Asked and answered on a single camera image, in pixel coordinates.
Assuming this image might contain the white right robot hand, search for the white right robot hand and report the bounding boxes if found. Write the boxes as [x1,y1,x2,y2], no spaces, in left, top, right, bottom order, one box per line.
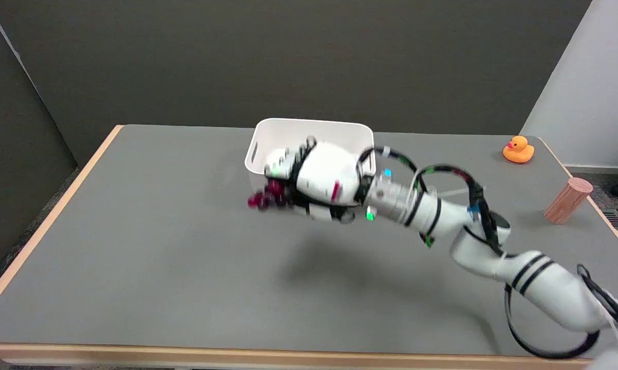
[264,136,374,224]

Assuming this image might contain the purple grape bunch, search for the purple grape bunch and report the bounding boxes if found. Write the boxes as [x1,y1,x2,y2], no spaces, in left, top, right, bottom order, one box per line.
[247,180,292,210]

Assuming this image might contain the white plastic box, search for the white plastic box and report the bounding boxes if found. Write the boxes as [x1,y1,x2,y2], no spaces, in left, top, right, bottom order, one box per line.
[245,118,376,195]

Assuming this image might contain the orange rubber duck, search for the orange rubber duck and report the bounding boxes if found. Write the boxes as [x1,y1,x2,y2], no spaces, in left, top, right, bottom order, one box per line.
[503,136,535,164]

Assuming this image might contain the wooden cylinder block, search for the wooden cylinder block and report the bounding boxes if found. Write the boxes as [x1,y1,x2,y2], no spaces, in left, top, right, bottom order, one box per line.
[544,177,593,225]

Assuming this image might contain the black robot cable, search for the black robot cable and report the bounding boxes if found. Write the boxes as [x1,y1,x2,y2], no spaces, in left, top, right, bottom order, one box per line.
[358,146,618,359]

